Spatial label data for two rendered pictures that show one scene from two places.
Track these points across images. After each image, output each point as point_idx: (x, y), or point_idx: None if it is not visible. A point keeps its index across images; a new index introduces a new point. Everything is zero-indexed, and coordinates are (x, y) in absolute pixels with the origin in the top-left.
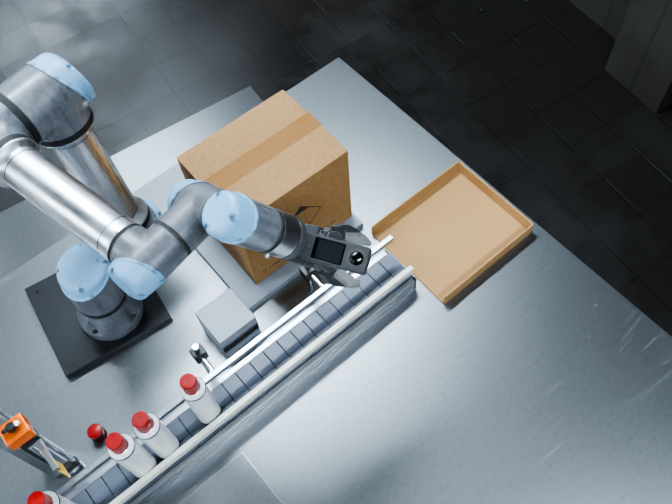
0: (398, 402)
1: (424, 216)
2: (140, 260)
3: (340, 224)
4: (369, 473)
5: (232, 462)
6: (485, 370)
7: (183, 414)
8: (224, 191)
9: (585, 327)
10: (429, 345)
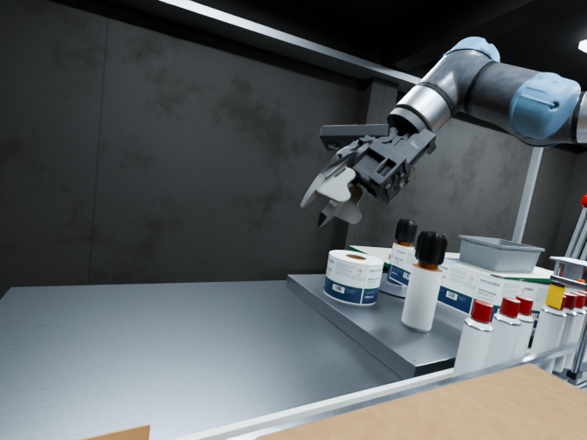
0: (264, 378)
1: None
2: None
3: (346, 150)
4: (305, 351)
5: (422, 363)
6: (165, 373)
7: None
8: (480, 37)
9: (24, 370)
10: (203, 409)
